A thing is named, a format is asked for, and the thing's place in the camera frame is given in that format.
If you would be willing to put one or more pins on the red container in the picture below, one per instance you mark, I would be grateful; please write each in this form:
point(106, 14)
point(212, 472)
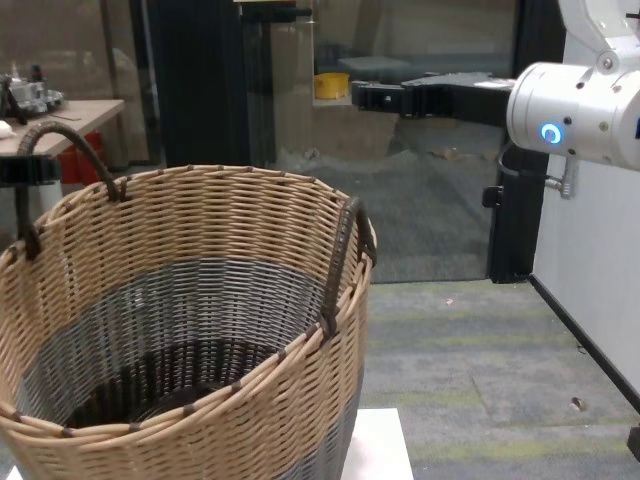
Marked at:
point(82, 160)

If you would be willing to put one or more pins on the black door frame post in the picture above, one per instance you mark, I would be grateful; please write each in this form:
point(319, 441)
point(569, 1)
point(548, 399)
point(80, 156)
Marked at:
point(525, 210)

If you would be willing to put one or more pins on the black door hinge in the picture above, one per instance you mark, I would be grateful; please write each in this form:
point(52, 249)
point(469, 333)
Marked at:
point(492, 196)

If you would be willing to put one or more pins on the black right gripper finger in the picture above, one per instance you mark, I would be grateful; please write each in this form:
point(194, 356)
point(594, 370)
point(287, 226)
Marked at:
point(377, 96)

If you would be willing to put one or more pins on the brown cardboard sheet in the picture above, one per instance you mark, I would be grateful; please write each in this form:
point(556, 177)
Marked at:
point(355, 130)

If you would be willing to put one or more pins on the yellow bucket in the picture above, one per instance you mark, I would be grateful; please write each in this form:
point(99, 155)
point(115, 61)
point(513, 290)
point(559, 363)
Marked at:
point(331, 86)

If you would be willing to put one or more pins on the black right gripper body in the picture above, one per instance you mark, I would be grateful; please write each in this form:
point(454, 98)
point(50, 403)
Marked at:
point(460, 97)

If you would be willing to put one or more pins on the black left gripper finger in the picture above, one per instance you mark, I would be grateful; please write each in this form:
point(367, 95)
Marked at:
point(35, 171)

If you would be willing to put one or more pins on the tan grey woven laundry basket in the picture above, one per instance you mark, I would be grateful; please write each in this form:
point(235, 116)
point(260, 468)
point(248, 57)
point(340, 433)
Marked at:
point(200, 225)

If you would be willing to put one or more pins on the wide black pillar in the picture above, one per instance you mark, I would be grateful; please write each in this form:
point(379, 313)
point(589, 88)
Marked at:
point(200, 80)

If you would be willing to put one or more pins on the black wall baseboard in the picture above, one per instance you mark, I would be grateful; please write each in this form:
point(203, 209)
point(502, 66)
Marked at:
point(585, 345)

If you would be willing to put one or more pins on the wooden desk with white leg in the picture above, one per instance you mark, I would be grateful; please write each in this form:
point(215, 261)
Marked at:
point(75, 112)

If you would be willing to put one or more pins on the white lump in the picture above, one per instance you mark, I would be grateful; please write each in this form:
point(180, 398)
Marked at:
point(5, 131)

